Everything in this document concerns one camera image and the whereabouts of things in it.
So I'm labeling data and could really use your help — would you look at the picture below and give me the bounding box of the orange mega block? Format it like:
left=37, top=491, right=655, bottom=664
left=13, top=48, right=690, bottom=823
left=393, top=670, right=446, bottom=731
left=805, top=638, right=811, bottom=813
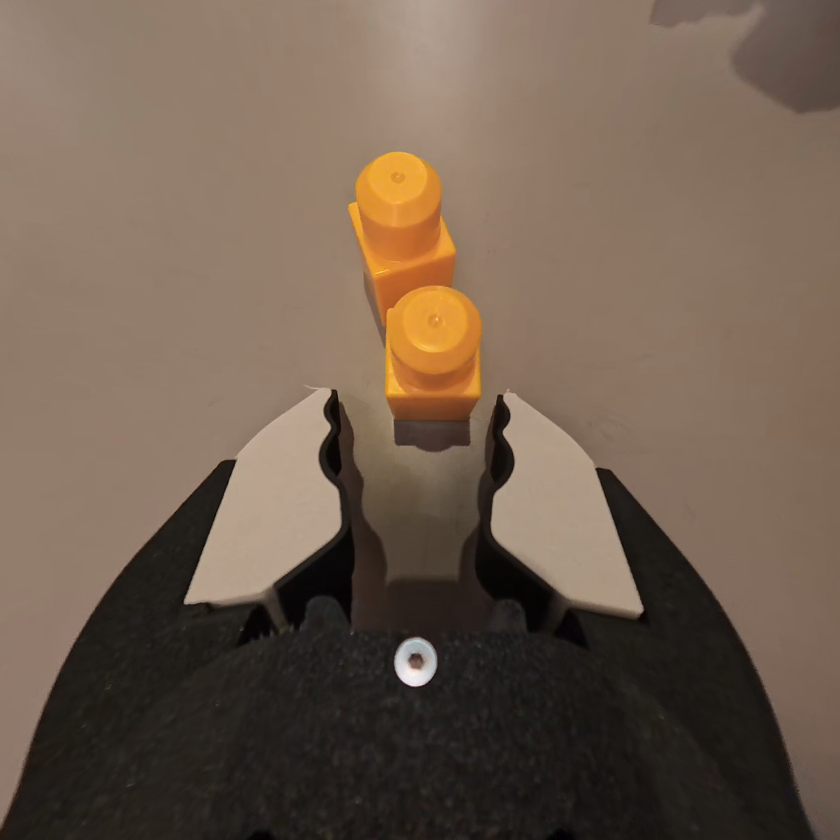
left=348, top=151, right=457, bottom=326
left=385, top=286, right=483, bottom=422

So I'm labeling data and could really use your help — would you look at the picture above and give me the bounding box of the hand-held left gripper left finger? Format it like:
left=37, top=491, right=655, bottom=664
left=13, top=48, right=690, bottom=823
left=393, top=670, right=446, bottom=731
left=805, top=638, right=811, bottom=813
left=185, top=388, right=356, bottom=631

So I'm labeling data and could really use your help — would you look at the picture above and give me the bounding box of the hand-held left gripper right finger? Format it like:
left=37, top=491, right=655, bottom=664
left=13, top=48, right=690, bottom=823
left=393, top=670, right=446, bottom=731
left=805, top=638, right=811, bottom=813
left=477, top=392, right=644, bottom=635

